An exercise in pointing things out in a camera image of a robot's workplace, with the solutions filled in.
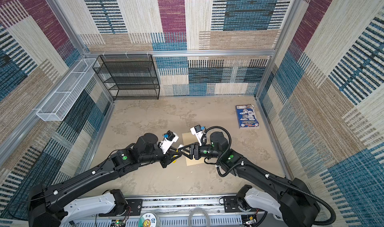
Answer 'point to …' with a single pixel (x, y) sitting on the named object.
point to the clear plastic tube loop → (200, 209)
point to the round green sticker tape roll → (147, 219)
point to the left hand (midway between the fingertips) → (180, 151)
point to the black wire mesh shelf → (128, 77)
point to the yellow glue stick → (177, 150)
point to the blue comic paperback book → (247, 117)
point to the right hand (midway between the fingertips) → (181, 152)
